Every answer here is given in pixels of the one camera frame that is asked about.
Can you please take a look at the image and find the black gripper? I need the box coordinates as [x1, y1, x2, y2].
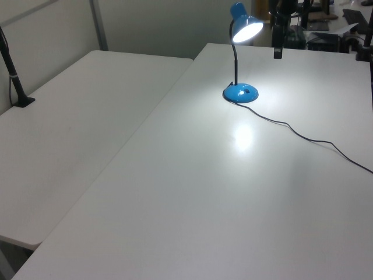
[272, 24, 288, 60]

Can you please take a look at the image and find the blue gooseneck desk lamp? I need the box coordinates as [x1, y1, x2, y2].
[223, 2, 265, 104]

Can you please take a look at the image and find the black equipment box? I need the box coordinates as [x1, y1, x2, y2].
[307, 36, 341, 53]

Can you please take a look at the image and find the white paper sheet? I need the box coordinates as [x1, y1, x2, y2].
[314, 23, 360, 38]

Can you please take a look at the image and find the black keyboard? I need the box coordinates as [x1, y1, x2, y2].
[342, 8, 370, 26]

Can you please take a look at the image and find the black lamp power cord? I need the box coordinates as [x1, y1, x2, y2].
[232, 100, 373, 174]

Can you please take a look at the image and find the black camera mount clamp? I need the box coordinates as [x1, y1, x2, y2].
[354, 16, 373, 62]

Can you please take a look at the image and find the grey metal partition post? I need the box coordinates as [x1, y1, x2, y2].
[89, 0, 109, 52]

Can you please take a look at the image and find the black camera pole with clamp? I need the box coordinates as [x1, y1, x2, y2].
[0, 26, 36, 109]

